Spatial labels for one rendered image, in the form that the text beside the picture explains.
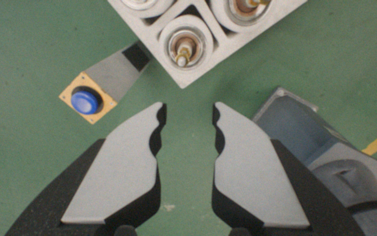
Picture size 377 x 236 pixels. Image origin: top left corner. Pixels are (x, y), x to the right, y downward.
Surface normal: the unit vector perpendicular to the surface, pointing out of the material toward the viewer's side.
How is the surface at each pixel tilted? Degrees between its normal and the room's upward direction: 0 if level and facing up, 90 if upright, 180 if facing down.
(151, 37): 0
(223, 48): 0
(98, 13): 0
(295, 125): 90
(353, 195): 77
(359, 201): 89
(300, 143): 90
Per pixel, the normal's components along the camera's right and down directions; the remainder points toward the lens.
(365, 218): -0.60, -0.69
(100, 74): 0.79, -0.50
